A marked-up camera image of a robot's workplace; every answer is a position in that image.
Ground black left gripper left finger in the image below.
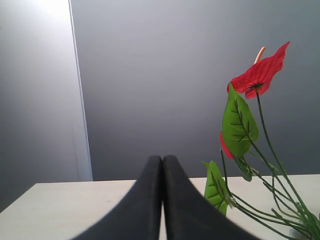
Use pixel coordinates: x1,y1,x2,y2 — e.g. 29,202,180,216
74,155,162,240

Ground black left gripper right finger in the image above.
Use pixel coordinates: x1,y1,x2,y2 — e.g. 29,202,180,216
162,155,257,240

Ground artificial red anthurium plant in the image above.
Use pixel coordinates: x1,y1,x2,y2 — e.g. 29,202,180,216
204,43,320,240

